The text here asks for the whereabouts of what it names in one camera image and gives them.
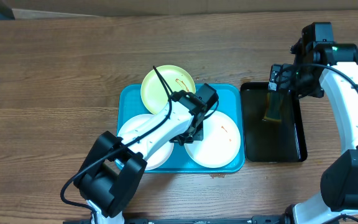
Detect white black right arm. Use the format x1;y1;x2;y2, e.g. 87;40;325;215
268;22;358;223

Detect white plate with ketchup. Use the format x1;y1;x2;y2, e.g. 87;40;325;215
118;114;174;171

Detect green yellow sponge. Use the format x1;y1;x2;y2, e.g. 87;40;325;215
264;91;283;123

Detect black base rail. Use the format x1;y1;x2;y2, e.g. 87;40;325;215
62;214;341;224

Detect brown cardboard backdrop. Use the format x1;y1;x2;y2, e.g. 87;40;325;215
0;0;358;19

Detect black water tray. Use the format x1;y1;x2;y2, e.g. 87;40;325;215
240;82;308;162

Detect yellow plate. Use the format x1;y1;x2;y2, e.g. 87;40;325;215
140;65;196;114

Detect teal plastic tray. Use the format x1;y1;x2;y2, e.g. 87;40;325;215
117;84;246;173

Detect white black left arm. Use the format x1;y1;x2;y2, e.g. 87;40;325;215
73;84;218;223

